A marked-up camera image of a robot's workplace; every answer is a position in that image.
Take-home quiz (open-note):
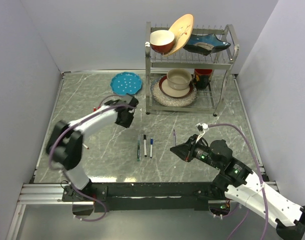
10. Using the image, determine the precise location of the speckled glass plate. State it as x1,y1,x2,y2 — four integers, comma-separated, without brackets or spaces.
150,75,197,108

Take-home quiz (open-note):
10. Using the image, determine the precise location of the metal dish rack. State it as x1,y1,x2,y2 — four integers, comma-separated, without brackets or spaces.
144,22,240,117

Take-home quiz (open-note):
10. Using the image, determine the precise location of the tan floral plate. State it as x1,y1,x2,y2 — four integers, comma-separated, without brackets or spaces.
163,13,194,57

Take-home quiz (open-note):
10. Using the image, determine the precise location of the dark blue wavy dish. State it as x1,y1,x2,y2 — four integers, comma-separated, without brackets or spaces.
183,34,231,56

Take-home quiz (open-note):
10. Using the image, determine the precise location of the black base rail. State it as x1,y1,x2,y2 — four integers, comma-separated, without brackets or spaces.
62,182,231,217

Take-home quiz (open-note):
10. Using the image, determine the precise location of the black white marker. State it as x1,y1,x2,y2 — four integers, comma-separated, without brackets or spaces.
143,139,148,157

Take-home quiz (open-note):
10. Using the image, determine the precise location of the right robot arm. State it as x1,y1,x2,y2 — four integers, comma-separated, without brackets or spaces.
170,134,305,240

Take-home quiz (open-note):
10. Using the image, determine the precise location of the green pen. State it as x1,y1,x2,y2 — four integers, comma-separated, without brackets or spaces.
136,143,141,162

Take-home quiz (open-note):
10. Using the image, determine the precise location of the red white bowl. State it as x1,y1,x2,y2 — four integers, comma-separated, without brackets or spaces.
149,30,175,54

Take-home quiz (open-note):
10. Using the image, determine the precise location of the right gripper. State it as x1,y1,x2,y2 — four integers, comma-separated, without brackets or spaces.
169,133,221,169

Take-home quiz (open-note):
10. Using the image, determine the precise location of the blue white marker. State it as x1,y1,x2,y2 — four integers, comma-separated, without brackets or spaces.
149,143,153,159

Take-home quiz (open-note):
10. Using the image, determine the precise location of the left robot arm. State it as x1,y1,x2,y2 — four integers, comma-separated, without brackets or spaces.
45,93,139,201

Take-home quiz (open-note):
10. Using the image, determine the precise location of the beige ceramic bowl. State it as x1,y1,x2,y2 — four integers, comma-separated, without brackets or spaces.
166,68,192,90

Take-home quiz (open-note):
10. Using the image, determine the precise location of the brown rimmed plate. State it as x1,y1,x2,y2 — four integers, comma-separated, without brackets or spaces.
158,75,194,99

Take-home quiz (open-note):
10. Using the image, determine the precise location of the dark red mug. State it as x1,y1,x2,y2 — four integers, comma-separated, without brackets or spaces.
192,68,213,90

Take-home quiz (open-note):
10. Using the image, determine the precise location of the purple pen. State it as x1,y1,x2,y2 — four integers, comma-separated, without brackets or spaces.
172,129,177,146

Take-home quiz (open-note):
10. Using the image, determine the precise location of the blue dotted plate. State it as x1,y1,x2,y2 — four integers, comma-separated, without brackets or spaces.
110,71,143,96

